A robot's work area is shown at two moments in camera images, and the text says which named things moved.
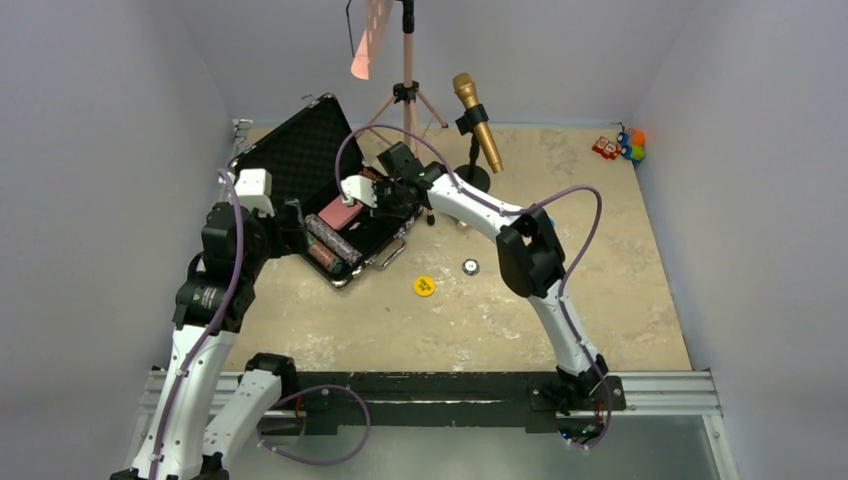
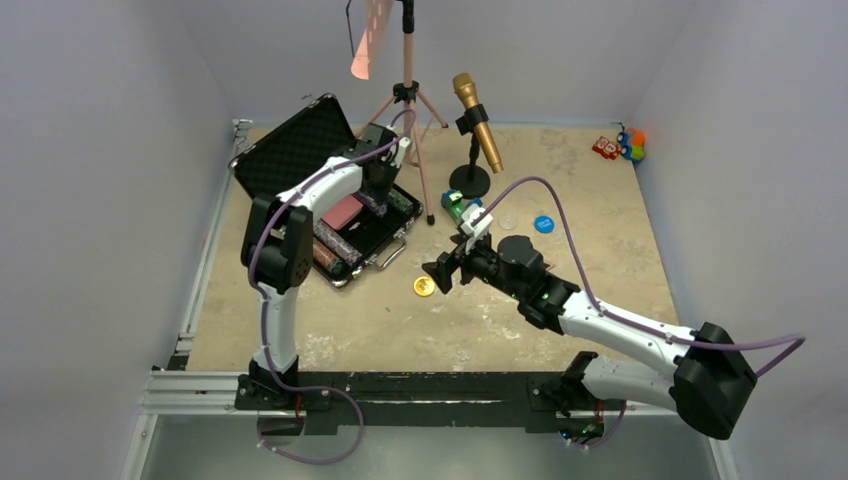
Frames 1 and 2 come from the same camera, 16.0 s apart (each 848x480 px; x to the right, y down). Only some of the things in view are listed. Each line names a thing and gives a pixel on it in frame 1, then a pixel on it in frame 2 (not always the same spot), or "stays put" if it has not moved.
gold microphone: x=467 y=89 stays put
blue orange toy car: x=633 y=144 stays put
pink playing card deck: x=337 y=212 stays put
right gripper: x=382 y=209 to x=447 y=264
